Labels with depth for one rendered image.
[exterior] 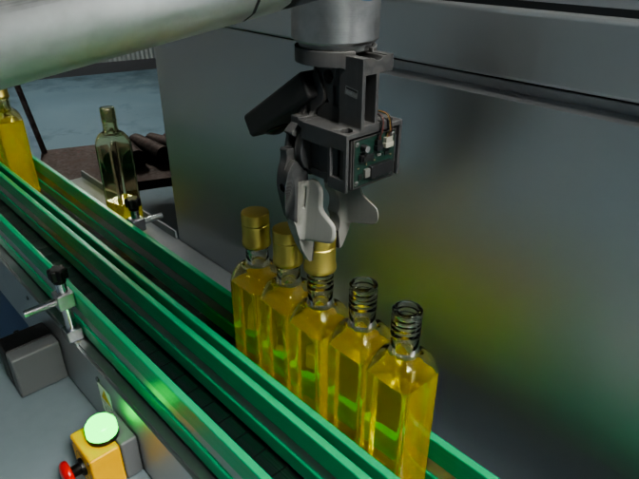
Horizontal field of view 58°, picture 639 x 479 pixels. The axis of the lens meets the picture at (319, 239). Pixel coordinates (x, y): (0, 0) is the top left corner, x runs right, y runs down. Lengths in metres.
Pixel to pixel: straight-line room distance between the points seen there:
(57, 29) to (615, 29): 0.41
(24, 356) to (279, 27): 0.68
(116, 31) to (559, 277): 0.46
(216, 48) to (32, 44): 0.71
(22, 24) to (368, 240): 0.56
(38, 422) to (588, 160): 0.90
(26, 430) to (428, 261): 0.71
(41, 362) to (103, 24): 0.89
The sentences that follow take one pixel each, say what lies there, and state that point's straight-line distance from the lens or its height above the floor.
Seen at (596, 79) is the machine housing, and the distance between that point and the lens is 0.54.
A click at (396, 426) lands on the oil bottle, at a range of 0.60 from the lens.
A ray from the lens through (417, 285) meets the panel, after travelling 0.70.
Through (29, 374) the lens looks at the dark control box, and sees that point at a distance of 1.11.
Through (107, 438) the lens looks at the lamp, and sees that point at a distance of 0.89.
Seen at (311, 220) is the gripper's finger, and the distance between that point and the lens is 0.55.
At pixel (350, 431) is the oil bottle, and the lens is 0.67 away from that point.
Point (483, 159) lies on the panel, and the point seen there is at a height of 1.26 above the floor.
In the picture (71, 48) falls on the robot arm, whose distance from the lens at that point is 0.26.
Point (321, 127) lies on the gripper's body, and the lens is 0.50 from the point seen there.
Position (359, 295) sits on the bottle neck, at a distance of 0.57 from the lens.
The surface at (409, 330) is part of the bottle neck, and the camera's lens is 0.55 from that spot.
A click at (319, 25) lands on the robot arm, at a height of 1.39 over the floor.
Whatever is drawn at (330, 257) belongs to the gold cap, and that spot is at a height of 1.16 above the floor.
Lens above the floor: 1.46
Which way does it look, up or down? 28 degrees down
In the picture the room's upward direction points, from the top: straight up
